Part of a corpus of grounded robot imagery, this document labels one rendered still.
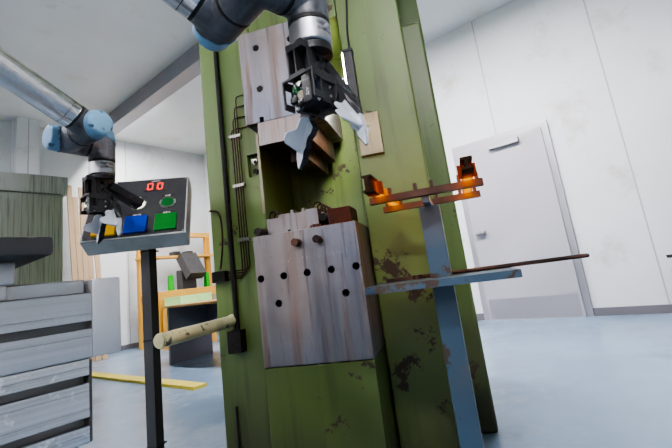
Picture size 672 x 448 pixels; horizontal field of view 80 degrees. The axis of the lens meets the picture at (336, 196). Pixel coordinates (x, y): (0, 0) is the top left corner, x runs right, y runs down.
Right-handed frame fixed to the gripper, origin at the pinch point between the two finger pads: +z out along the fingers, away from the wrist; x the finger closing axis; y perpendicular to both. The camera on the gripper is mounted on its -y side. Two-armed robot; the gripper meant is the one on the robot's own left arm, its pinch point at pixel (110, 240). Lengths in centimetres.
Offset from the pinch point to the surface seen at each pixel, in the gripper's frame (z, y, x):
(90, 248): -0.6, -1.9, -20.9
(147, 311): 23.0, -19.9, -19.4
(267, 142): -34, -49, 21
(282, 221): -3, -50, 23
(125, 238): -2.4, -9.2, -10.9
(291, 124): -39, -54, 30
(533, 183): -55, -443, 30
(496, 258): 23, -443, -28
